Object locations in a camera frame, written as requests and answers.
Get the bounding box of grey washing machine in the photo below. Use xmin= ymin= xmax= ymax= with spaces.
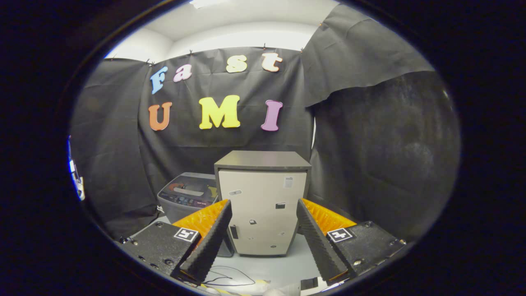
xmin=157 ymin=172 xmax=234 ymax=257

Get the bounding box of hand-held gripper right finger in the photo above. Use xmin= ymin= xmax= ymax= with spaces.
xmin=297 ymin=198 xmax=407 ymax=282

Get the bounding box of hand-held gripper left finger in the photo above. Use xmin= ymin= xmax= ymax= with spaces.
xmin=119 ymin=199 xmax=233 ymax=284

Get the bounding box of thin black cable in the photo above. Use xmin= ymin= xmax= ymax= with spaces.
xmin=203 ymin=265 xmax=256 ymax=287

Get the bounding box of beige cabinet with dark top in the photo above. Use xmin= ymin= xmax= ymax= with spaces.
xmin=214 ymin=150 xmax=312 ymax=257

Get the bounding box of white and blue object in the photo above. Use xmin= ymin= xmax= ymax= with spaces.
xmin=67 ymin=136 xmax=85 ymax=201

